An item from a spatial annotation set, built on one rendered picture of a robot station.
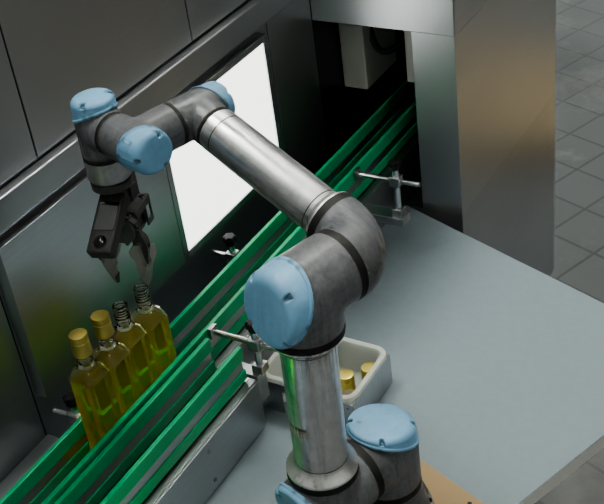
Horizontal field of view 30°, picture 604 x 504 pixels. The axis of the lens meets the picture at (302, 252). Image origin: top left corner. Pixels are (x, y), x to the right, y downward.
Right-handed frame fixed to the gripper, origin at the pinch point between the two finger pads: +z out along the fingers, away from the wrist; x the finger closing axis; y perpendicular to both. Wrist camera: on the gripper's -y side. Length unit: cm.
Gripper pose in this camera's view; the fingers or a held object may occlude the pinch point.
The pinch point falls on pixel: (130, 280)
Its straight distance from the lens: 204.6
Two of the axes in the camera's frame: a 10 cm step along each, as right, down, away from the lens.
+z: 1.2, 8.2, 5.7
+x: -9.5, -0.7, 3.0
